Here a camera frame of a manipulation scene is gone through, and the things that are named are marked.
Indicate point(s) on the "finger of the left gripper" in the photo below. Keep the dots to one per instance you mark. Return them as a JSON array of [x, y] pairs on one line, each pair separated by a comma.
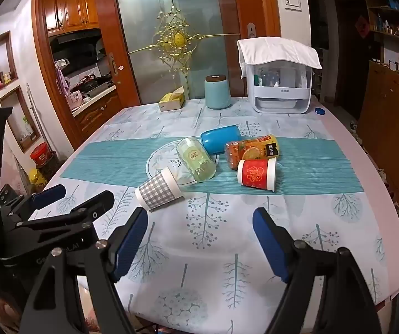
[[78, 220], [48, 196]]

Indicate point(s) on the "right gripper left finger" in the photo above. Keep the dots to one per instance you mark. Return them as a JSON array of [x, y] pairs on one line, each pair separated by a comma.
[[120, 249]]

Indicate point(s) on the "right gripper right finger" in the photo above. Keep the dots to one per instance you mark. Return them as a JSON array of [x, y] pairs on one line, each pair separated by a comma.
[[277, 244]]

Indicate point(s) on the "grey checked paper cup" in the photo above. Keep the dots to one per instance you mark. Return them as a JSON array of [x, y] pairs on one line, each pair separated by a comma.
[[158, 191]]

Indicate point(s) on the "red white paper cup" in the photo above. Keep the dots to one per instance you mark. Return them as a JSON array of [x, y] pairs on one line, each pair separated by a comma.
[[258, 173]]

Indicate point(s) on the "blue plastic cup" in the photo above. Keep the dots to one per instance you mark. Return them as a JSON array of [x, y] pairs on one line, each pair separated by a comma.
[[214, 141]]

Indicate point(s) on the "red tin can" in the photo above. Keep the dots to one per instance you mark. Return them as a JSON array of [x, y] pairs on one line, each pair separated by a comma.
[[41, 154]]

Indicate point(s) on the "orange juice bottle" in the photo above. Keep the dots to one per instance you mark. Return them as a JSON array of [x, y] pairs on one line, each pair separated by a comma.
[[262, 147]]

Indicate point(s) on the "patterned tablecloth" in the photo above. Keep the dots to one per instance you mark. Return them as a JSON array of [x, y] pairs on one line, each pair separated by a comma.
[[200, 267]]

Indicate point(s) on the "small blue lid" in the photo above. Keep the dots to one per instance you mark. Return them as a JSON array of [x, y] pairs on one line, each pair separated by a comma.
[[320, 111]]

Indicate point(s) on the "yellow tissue box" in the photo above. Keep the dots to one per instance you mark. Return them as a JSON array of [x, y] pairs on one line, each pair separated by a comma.
[[172, 101]]

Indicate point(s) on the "dark wooden shelf cabinet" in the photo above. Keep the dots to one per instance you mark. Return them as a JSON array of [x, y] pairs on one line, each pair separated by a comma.
[[378, 125]]

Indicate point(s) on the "white storage organizer box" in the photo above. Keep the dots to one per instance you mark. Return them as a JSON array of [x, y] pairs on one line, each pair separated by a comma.
[[279, 87]]

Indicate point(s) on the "teal ceramic canister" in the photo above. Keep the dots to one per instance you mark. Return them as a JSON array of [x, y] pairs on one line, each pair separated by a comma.
[[217, 92]]

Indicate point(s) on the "wooden kitchen cabinets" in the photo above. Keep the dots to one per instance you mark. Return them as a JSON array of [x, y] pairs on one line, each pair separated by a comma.
[[83, 72]]

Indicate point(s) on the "white cloth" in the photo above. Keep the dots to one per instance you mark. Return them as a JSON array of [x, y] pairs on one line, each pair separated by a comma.
[[268, 49]]

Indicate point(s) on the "frosted glass door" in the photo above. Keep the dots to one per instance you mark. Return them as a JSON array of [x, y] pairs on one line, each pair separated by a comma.
[[179, 43]]

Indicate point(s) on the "wall light switch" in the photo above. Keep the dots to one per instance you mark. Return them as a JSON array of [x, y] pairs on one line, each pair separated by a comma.
[[292, 5]]

